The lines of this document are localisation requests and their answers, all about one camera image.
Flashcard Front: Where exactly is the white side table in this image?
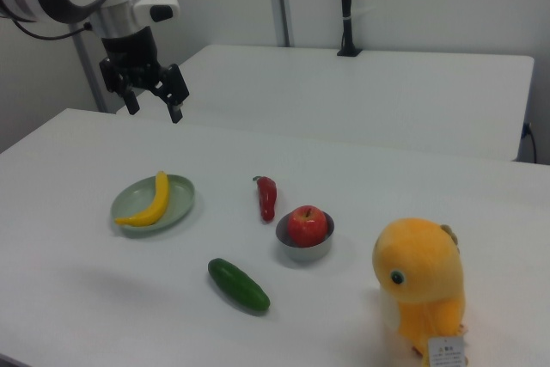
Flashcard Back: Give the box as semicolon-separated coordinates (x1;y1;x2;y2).
171;44;535;162

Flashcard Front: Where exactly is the red chili pepper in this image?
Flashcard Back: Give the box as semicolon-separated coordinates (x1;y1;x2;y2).
252;175;278;223

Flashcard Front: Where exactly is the pale green plastic plate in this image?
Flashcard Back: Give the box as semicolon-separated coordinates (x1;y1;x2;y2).
110;174;197;239

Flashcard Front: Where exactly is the green cucumber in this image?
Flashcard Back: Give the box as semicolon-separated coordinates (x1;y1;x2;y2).
208;257;272;311

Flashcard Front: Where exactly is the red apple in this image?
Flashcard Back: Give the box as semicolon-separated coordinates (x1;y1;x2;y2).
287;205;328;248

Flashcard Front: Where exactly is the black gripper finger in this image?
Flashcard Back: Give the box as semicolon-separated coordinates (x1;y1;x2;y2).
153;63;191;125
115;75;141;116

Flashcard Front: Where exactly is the orange plush toy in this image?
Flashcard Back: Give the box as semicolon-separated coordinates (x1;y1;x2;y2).
371;217;469;367

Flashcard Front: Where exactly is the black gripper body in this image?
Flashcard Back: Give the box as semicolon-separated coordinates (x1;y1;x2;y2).
99;26;173;95

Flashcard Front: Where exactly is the yellow plastic banana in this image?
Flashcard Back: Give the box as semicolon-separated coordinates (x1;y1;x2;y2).
113;170;170;227

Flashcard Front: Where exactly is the small grey bowl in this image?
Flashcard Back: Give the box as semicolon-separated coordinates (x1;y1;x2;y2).
275;208;336;262

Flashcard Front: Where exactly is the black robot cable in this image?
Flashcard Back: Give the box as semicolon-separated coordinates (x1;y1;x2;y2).
7;16;94;40

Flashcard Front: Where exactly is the black pole with base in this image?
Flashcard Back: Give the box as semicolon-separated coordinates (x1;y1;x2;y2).
336;0;363;58

